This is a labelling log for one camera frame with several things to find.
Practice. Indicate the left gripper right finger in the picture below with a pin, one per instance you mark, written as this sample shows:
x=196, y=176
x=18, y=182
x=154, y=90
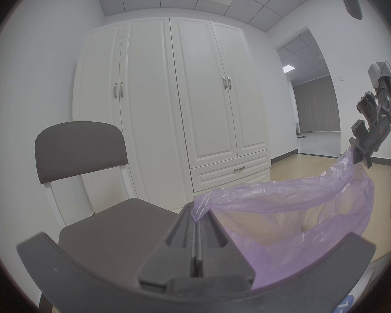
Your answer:
x=218, y=253

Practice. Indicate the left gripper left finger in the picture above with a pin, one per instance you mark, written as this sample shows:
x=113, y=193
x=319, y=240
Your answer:
x=176, y=249

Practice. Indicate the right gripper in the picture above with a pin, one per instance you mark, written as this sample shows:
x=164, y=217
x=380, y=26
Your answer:
x=374, y=139

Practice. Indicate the purple plastic bag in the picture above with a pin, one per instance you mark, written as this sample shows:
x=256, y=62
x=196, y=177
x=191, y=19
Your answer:
x=264, y=194

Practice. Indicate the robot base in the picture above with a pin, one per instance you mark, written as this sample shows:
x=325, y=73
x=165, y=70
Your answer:
x=345, y=305

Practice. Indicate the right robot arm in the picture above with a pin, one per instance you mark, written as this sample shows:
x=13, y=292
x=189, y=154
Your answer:
x=366, y=102

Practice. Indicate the grey curtain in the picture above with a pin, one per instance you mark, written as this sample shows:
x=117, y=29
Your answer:
x=316, y=106

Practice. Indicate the ceiling light panel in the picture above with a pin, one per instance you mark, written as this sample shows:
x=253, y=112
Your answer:
x=288, y=68

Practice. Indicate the grey cushioned white chair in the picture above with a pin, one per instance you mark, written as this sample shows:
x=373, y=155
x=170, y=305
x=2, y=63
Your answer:
x=81, y=152

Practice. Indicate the white wardrobe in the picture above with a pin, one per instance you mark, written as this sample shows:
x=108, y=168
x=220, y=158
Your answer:
x=202, y=93

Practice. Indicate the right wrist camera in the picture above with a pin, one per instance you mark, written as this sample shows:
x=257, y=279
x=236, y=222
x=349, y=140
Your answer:
x=359, y=127

